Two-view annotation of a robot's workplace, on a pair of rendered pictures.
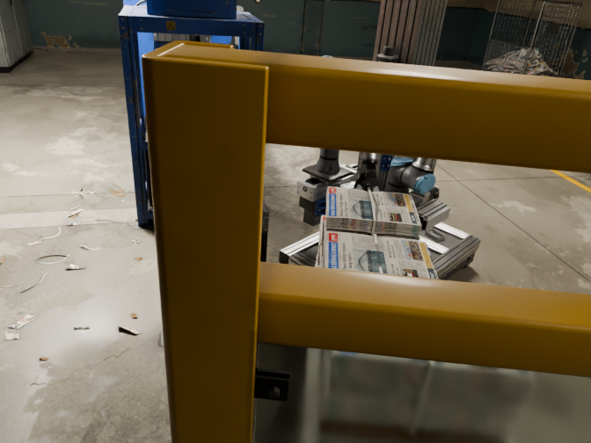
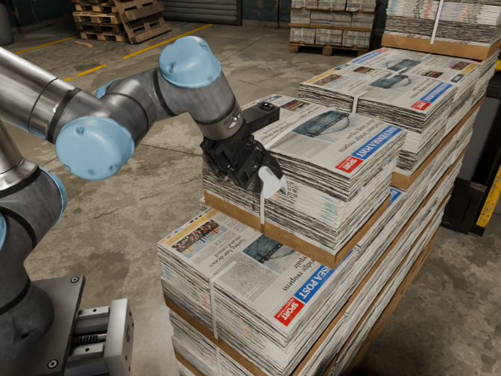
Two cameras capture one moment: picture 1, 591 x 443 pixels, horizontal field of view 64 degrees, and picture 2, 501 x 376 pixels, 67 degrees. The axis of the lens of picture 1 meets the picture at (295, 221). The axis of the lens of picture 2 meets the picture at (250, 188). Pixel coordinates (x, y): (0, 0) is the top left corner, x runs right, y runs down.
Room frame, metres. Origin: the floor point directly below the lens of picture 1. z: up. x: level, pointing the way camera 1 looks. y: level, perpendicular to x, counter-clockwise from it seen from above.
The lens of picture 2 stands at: (2.48, 0.08, 1.41)
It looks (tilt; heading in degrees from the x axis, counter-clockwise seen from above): 33 degrees down; 218
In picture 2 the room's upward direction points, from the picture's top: straight up
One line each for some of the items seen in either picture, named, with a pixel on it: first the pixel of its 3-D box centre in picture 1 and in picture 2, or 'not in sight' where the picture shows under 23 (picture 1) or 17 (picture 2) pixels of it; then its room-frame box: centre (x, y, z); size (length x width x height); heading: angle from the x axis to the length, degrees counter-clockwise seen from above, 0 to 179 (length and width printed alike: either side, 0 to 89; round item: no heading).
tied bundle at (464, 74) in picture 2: not in sight; (405, 95); (1.09, -0.28, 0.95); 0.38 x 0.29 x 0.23; 88
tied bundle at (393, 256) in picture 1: (374, 282); (370, 119); (1.39, -0.29, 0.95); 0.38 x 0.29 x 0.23; 88
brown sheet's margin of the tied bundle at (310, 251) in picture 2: not in sight; (335, 215); (1.79, -0.20, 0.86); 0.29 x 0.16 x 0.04; 179
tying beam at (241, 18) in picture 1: (191, 20); not in sight; (3.69, 0.87, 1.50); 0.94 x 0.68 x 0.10; 106
